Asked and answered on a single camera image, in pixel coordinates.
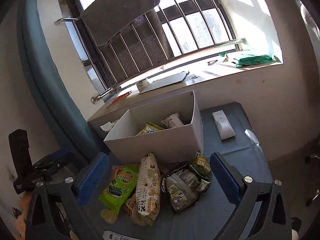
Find long beige cracker pack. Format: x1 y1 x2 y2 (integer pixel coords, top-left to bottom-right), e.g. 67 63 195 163
133 153 161 226

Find white cardboard box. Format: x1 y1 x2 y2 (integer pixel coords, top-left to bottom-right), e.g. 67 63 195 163
104 90 204 164

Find Kuromi Lays chip bag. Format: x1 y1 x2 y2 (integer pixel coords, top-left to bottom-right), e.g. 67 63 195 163
100 194 137 224

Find grey flat board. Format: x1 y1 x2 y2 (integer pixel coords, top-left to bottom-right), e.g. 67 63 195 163
140 71 190 94

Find white remote control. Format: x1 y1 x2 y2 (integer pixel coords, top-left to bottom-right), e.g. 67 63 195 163
212 110 235 140

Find steel window rail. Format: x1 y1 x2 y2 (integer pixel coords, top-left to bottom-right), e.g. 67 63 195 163
54 18 247 105

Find green plastic bag on sill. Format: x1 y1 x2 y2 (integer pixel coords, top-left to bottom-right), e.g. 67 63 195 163
218 52 281 68

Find green seaweed snack bag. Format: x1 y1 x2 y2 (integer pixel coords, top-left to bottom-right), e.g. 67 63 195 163
98 164 139 215

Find grey hanging towel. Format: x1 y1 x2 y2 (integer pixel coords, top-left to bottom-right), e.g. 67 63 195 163
80 0 160 46

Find yellow potato stick bag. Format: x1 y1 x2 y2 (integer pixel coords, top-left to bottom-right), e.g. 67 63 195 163
136 121 165 136

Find grey silver snack bag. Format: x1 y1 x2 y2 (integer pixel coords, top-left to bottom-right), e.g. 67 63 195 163
161 161 212 213

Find dark green pea snack bag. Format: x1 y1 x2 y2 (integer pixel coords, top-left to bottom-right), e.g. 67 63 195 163
189 151 211 177

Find teal curtain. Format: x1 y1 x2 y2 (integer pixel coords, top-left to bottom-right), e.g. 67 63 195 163
17 0 106 164

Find white rice cracker pack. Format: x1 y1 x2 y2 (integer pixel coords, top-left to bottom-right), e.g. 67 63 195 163
161 112 184 128

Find orange beaded tool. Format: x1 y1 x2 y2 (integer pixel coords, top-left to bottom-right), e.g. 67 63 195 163
107 91 132 108

